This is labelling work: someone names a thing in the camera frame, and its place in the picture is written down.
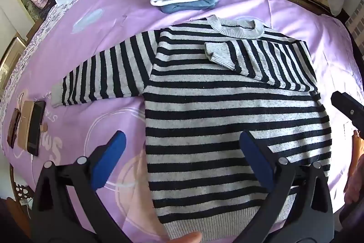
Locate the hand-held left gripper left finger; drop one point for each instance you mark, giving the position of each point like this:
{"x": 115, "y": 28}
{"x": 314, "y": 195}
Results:
{"x": 109, "y": 157}

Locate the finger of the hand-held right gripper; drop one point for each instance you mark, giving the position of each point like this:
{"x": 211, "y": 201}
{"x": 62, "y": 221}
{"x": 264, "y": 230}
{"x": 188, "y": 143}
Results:
{"x": 348, "y": 107}

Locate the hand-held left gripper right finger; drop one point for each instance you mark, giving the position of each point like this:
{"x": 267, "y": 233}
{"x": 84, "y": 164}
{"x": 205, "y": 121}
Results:
{"x": 256, "y": 160}

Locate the black grey striped sweater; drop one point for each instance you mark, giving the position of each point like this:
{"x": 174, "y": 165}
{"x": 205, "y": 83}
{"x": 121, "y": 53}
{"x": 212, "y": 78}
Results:
{"x": 213, "y": 117}

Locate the person's right hand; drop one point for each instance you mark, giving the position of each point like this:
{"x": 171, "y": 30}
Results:
{"x": 354, "y": 183}

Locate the person's left hand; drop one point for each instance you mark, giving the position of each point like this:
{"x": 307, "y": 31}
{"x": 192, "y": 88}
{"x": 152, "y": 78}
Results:
{"x": 186, "y": 238}

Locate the black smartphone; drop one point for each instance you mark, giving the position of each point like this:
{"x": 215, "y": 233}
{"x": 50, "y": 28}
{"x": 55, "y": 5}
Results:
{"x": 35, "y": 129}

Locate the beige checked fabric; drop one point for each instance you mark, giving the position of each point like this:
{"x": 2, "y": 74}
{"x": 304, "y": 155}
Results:
{"x": 357, "y": 22}

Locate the tan phone case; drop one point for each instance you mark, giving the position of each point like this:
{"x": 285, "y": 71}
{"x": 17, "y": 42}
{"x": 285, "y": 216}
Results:
{"x": 25, "y": 123}

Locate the dark brown smartphone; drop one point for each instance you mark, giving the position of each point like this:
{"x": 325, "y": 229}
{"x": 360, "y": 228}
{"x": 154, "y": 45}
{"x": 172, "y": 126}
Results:
{"x": 12, "y": 129}

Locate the purple printed bedsheet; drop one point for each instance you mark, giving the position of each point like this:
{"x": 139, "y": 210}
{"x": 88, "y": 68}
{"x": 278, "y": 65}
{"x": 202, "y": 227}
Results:
{"x": 113, "y": 32}

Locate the framed picture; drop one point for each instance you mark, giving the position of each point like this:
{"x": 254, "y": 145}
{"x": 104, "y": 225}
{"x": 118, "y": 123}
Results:
{"x": 11, "y": 56}

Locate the purple floral quilt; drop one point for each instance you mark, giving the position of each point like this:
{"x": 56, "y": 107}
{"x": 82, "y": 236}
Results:
{"x": 48, "y": 21}

